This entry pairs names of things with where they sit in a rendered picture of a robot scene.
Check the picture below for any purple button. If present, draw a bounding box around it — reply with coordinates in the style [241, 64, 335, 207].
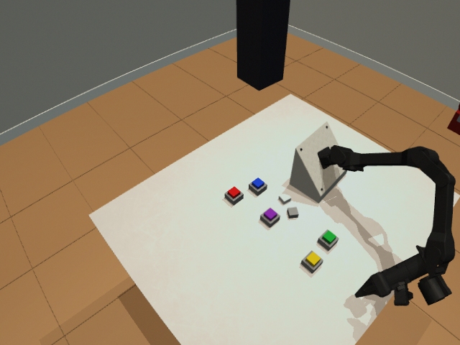
[260, 208, 280, 228]

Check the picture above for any green button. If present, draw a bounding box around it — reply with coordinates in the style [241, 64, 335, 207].
[318, 229, 339, 251]

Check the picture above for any blue button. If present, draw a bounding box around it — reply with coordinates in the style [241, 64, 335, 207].
[249, 178, 267, 196]

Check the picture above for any red button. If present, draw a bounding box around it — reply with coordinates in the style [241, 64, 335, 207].
[224, 186, 244, 206]

